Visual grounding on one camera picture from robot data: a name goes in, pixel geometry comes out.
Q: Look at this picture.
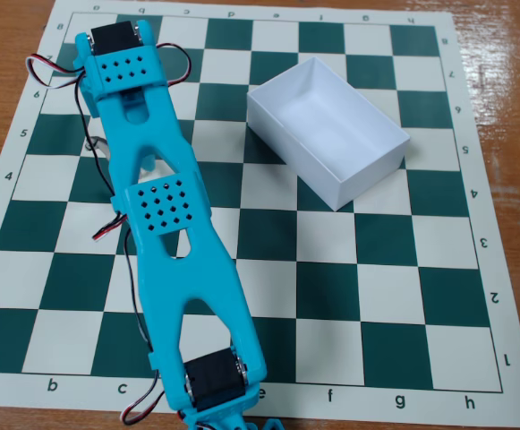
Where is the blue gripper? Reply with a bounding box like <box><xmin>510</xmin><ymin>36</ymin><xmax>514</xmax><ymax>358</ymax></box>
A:
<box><xmin>73</xmin><ymin>32</ymin><xmax>100</xmax><ymax>108</ymax></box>

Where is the white open cardboard box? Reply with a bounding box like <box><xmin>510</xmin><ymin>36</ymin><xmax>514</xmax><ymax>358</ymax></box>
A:
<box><xmin>245</xmin><ymin>56</ymin><xmax>412</xmax><ymax>212</ymax></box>

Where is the green white chessboard mat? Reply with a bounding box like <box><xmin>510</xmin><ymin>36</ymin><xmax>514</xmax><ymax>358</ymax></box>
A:
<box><xmin>0</xmin><ymin>0</ymin><xmax>520</xmax><ymax>430</ymax></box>

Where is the red white black forearm cable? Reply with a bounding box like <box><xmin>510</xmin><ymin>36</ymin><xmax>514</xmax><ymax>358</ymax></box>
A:
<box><xmin>25</xmin><ymin>52</ymin><xmax>130</xmax><ymax>244</ymax></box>

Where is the red white black gripper cable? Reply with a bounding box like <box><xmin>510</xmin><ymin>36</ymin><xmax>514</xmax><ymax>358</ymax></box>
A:
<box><xmin>155</xmin><ymin>41</ymin><xmax>194</xmax><ymax>87</ymax></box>

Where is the red white black base cable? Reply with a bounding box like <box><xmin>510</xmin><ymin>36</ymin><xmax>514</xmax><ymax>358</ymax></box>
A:
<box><xmin>121</xmin><ymin>236</ymin><xmax>168</xmax><ymax>426</ymax></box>

